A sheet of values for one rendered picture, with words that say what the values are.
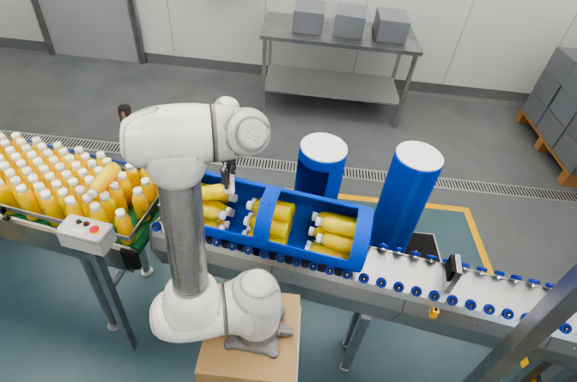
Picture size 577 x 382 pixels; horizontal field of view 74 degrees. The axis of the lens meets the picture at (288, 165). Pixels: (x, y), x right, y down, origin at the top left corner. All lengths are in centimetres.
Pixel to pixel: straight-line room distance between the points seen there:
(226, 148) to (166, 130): 13
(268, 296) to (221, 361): 30
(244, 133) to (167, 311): 61
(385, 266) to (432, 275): 21
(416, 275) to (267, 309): 89
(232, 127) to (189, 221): 28
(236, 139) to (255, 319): 62
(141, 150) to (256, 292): 56
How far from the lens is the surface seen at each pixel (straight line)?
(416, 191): 237
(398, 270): 188
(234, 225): 188
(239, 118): 80
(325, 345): 265
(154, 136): 82
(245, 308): 120
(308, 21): 402
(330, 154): 219
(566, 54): 497
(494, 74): 551
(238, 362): 138
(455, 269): 180
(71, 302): 298
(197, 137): 81
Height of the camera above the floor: 239
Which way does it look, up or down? 41 degrees down
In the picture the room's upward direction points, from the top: 6 degrees clockwise
